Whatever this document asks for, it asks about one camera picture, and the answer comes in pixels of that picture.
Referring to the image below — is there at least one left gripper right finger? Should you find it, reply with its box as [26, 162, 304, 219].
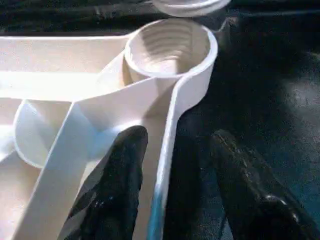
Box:
[210, 129, 316, 240]

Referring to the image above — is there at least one white plastic table top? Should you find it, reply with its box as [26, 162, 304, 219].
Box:
[0, 19, 219, 240]

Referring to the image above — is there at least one black mat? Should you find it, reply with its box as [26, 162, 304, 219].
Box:
[0, 0, 320, 240]

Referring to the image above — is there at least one white plastic table leg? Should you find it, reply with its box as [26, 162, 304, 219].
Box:
[153, 0, 231, 18]

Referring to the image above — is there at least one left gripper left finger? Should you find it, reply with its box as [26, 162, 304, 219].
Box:
[59, 124, 149, 240]

